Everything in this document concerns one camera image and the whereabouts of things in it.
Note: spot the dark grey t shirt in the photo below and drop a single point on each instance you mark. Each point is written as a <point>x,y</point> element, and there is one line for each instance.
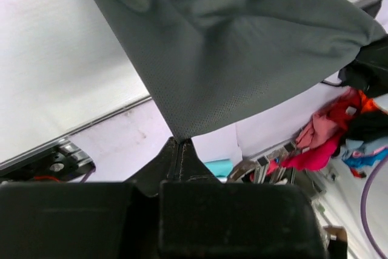
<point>210,63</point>

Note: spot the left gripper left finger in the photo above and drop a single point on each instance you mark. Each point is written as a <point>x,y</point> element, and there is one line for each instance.
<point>85,220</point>

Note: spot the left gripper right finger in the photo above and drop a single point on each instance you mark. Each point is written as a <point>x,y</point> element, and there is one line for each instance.
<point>200,217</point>

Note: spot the colourful clothes pile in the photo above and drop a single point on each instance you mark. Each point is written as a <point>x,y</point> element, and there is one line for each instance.
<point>352,127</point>

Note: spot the turquoise cloth piece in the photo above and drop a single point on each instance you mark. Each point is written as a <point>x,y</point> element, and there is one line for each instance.
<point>220,168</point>

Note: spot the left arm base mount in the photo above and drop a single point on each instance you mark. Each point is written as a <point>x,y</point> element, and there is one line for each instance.
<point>61,162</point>

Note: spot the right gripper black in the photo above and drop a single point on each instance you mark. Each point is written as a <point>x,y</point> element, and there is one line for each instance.
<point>368,71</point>

